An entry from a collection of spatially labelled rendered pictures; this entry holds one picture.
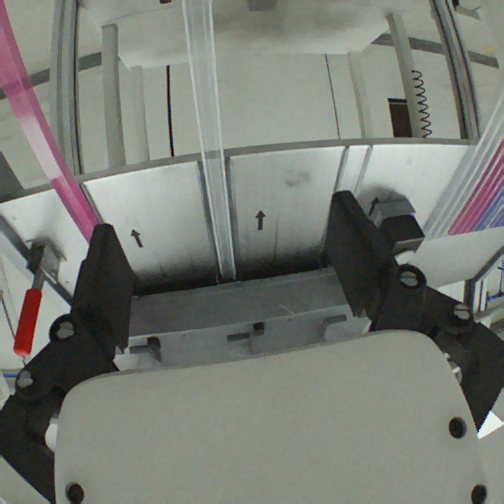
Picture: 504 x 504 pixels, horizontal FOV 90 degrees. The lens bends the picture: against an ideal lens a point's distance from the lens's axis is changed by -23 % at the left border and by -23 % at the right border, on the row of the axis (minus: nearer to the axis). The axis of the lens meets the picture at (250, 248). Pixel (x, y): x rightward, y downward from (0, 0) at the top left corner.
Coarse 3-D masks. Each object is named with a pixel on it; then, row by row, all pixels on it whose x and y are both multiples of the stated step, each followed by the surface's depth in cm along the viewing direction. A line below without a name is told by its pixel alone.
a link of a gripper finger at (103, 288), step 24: (96, 240) 11; (96, 264) 10; (120, 264) 12; (96, 288) 9; (120, 288) 11; (72, 312) 9; (96, 312) 9; (120, 312) 11; (96, 336) 9; (120, 336) 10; (48, 360) 8; (24, 384) 7; (48, 384) 8; (72, 384) 8
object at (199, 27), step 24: (192, 0) 12; (192, 24) 13; (192, 48) 14; (192, 72) 15; (216, 72) 16; (216, 96) 17; (216, 120) 18; (216, 144) 20; (216, 168) 21; (216, 192) 23; (216, 216) 25; (216, 240) 28
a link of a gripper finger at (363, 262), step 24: (336, 192) 12; (336, 216) 12; (360, 216) 11; (336, 240) 12; (360, 240) 10; (384, 240) 11; (336, 264) 13; (360, 264) 10; (384, 264) 9; (360, 288) 11; (384, 288) 10; (432, 288) 9; (360, 312) 11; (432, 312) 9; (456, 312) 9
